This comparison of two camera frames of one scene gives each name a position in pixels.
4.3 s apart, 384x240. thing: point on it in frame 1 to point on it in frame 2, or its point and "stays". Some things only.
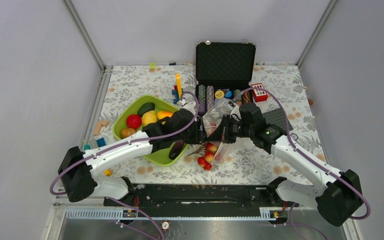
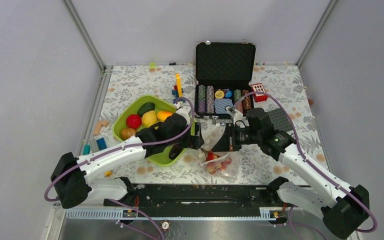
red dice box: [259, 95] stays
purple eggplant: [175, 149] stays
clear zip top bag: [211, 118] to [225, 165]
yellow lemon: [149, 117] stays
